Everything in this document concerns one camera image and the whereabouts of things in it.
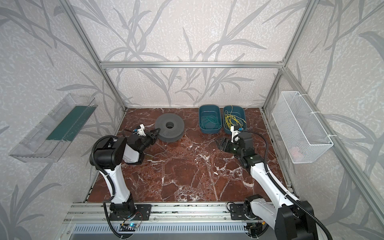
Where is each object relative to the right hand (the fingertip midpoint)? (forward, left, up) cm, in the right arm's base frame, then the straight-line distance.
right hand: (220, 136), depth 82 cm
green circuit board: (-40, +46, -18) cm, 64 cm away
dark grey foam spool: (+16, +31, -12) cm, 37 cm away
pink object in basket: (-12, -36, +3) cm, 38 cm away
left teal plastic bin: (+36, +3, -17) cm, 40 cm away
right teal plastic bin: (+33, -18, -16) cm, 40 cm away
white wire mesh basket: (-14, -32, +18) cm, 39 cm away
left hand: (+13, +36, -6) cm, 39 cm away
